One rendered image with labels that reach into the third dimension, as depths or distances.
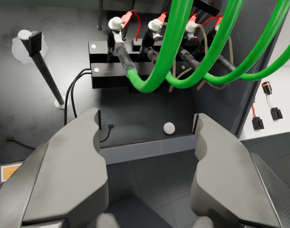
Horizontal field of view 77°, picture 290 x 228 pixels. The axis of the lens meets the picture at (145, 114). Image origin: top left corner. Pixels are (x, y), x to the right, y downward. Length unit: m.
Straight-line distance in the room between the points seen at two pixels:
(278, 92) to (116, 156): 0.55
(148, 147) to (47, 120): 0.31
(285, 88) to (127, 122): 0.54
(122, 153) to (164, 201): 1.11
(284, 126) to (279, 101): 0.08
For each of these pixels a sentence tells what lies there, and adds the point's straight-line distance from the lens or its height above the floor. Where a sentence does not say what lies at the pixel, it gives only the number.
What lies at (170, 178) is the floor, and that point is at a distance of 1.53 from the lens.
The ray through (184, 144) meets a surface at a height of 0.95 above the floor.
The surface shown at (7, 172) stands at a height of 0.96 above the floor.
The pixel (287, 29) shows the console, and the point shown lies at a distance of 0.62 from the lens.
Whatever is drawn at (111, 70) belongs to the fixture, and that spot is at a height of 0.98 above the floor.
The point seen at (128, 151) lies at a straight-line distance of 0.46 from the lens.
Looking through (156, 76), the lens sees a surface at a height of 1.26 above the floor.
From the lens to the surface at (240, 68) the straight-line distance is 0.31.
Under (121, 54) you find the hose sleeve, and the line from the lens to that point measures 0.32.
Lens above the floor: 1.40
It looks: 69 degrees down
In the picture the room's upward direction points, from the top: 49 degrees clockwise
